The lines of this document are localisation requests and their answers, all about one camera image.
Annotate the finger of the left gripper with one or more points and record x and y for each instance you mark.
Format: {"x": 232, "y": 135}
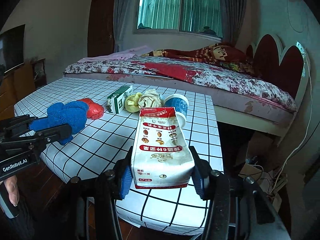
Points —
{"x": 17, "y": 126}
{"x": 62, "y": 134}

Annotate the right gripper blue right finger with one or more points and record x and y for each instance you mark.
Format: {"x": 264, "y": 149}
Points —
{"x": 200, "y": 175}

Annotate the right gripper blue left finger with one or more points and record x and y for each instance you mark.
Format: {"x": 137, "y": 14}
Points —
{"x": 124, "y": 176}

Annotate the blue knitted cloth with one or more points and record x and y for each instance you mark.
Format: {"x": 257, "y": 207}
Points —
{"x": 73, "y": 113}

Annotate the white red milk carton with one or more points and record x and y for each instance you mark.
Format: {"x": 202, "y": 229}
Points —
{"x": 161, "y": 158}

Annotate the red plastic bag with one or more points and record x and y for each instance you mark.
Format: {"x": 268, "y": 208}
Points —
{"x": 95, "y": 110}

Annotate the green white small carton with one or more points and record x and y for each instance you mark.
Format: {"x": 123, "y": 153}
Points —
{"x": 116, "y": 101}

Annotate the blue white paper cup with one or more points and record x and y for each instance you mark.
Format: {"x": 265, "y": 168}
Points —
{"x": 180, "y": 104}

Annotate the yellow towel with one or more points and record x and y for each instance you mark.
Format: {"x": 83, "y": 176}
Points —
{"x": 131, "y": 102}

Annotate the person's left hand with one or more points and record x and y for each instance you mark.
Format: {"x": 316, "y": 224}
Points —
{"x": 12, "y": 190}

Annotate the white grid tablecloth table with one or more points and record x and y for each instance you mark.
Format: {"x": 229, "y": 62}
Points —
{"x": 104, "y": 141}

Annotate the wooden cabinet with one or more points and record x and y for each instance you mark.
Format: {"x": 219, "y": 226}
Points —
{"x": 19, "y": 82}

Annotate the cardboard box under bed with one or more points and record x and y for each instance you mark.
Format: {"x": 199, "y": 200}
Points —
{"x": 254, "y": 171}

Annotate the bed with floral quilt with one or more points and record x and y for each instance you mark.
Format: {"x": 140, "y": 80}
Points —
{"x": 238, "y": 99}

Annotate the dark wooden door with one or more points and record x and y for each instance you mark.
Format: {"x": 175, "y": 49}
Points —
{"x": 100, "y": 38}

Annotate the pink bed sheet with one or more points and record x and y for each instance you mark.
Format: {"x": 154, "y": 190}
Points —
{"x": 122, "y": 55}

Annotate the red patterned blanket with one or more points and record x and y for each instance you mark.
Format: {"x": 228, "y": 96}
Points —
{"x": 219, "y": 54}

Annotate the red heart-shaped headboard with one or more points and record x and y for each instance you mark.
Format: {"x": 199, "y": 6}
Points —
{"x": 286, "y": 67}

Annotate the window with green curtain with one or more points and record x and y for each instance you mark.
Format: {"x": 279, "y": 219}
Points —
{"x": 184, "y": 16}

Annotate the grey window curtain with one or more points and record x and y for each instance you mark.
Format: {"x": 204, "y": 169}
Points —
{"x": 232, "y": 18}

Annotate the wall mounted television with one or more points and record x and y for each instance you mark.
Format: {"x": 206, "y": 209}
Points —
{"x": 12, "y": 47}

